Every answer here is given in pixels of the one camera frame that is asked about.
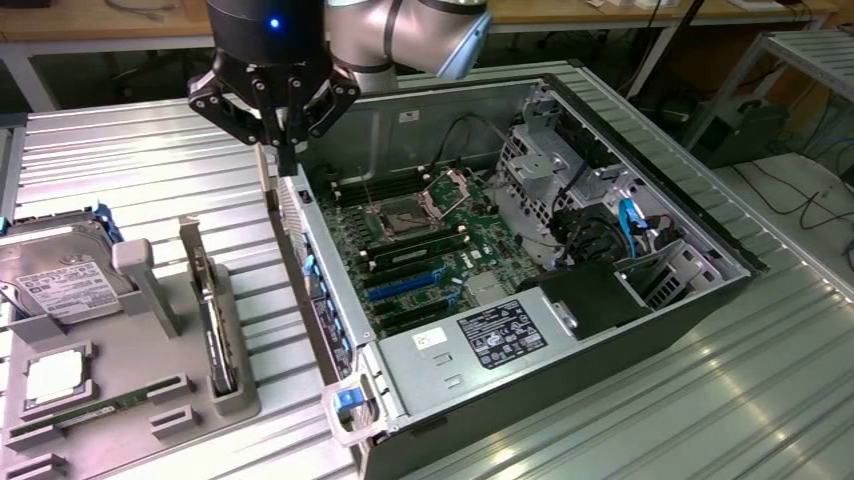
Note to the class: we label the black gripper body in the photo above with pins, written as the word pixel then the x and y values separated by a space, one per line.
pixel 267 35

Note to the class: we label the black graphics card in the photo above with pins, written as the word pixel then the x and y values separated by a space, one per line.
pixel 214 320

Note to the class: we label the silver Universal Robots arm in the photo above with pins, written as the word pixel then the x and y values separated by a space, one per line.
pixel 414 35

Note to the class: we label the black chair base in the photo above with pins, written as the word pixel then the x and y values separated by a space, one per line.
pixel 154 70

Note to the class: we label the thin locking lever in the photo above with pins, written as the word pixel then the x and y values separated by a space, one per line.
pixel 369 187

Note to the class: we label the black RAM slots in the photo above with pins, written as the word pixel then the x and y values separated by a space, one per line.
pixel 381 187

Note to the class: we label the metal socket cover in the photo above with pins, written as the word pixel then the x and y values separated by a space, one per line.
pixel 446 192

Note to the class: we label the wooden desk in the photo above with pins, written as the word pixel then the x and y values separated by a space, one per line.
pixel 101 22

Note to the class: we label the CPU socket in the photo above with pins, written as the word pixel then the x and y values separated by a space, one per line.
pixel 409 218

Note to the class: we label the blue disk carrier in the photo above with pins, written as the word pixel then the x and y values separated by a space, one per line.
pixel 107 222

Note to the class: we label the black fitted RAM stick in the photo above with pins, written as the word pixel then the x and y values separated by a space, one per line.
pixel 417 250

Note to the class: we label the green motherboard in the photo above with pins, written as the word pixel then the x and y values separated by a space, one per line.
pixel 481 235

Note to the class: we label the silver perforated drive cage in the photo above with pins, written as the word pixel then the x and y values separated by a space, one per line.
pixel 524 220

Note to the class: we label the blue expansion slot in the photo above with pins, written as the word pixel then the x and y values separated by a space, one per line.
pixel 403 286

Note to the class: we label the black expansion slot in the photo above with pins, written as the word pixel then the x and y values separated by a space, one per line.
pixel 410 309

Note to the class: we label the silver hard disk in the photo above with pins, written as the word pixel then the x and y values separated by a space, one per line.
pixel 54 280

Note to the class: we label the silver chipset heat sink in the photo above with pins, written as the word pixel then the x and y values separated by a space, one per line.
pixel 488 288

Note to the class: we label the silver power supply unit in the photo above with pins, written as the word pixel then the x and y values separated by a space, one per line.
pixel 427 370

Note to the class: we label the silver CPU chip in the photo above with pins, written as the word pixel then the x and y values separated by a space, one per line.
pixel 57 375

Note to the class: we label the blue case latch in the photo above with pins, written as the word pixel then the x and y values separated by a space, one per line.
pixel 347 400

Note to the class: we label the grey parts rack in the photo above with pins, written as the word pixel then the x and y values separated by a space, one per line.
pixel 127 400

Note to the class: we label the silver disk bay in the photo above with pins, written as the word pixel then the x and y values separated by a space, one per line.
pixel 668 280

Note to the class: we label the black floor device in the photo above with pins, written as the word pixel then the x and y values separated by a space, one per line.
pixel 748 135

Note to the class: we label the green loose RAM stick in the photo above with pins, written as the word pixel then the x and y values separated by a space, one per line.
pixel 101 411

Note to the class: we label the open black PC case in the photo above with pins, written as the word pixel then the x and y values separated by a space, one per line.
pixel 601 380

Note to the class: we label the grey metal shelf frame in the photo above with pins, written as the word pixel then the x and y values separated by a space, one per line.
pixel 814 55

